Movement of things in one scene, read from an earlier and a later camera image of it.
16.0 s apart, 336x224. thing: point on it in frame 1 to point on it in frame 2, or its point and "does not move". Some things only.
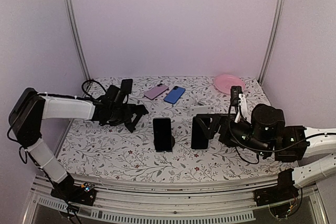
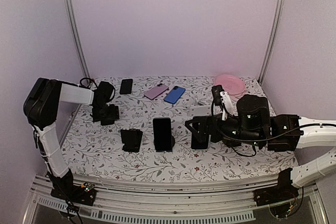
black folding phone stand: (137, 112) to (132, 139)
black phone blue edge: (199, 138) does not move
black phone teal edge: (162, 134) does not move
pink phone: (155, 91) does not move
